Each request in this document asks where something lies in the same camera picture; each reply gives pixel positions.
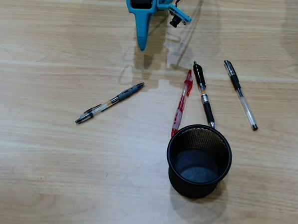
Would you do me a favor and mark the grey grip clear pen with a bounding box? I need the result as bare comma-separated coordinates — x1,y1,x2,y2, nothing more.
74,79,145,128

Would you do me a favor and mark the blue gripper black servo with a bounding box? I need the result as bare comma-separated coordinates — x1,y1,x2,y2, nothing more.
122,0,158,52

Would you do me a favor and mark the clear capped black pen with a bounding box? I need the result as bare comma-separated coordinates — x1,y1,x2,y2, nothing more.
220,59,262,131

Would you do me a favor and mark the red gel pen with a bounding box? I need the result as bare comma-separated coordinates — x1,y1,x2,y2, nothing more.
170,68,194,139

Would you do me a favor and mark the black mesh pen holder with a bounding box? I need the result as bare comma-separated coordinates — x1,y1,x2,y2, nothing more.
164,122,234,201

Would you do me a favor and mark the black grip retractable pen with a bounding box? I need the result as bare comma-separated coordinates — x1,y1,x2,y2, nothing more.
189,60,219,129

